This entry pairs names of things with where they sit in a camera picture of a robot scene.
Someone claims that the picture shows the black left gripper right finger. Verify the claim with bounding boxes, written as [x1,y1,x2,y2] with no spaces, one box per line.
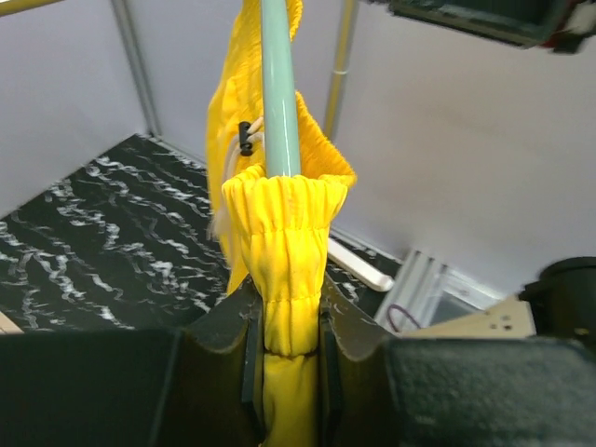
[319,279,595,446]

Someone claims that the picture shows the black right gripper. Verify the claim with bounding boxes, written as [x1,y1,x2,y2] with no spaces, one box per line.
[382,0,595,54]

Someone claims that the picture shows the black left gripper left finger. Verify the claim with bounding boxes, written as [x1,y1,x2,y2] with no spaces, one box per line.
[1,281,264,446]

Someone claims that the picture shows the yellow shorts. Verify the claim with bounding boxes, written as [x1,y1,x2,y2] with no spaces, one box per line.
[206,1,357,446]

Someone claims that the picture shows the mint green hanger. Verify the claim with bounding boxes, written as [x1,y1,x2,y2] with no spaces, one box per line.
[261,0,301,177]

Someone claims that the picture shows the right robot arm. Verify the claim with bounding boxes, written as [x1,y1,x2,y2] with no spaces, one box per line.
[382,1,595,346]

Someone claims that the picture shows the metal clothes rack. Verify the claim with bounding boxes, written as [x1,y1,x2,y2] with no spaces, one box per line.
[0,0,397,294]

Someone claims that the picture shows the black marble mat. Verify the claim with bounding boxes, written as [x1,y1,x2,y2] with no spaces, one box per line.
[0,132,401,334]

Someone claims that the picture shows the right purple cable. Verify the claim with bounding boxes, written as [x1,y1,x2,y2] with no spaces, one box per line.
[386,305,420,334]

